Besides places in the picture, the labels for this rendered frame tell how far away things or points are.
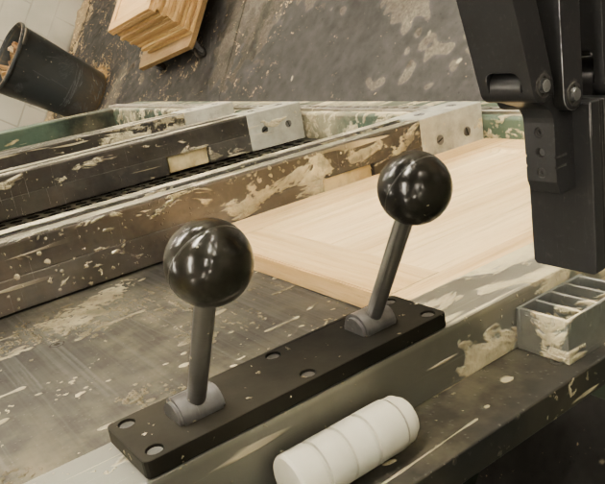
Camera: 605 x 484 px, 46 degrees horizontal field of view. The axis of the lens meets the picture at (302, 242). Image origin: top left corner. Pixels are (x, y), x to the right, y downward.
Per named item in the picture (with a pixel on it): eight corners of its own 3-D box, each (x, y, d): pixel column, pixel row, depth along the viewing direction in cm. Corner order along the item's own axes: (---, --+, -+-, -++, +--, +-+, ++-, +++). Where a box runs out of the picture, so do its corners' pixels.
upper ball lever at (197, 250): (244, 432, 38) (278, 242, 29) (180, 466, 36) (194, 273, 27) (206, 380, 40) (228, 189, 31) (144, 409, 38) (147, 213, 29)
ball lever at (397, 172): (409, 346, 44) (478, 169, 35) (362, 371, 42) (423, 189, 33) (370, 305, 46) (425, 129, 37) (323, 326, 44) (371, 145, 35)
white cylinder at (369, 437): (310, 523, 35) (426, 449, 39) (301, 471, 34) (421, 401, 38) (276, 496, 37) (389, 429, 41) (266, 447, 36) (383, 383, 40)
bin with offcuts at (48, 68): (118, 58, 505) (29, 12, 466) (98, 125, 494) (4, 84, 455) (88, 73, 545) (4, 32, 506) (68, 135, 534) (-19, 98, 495)
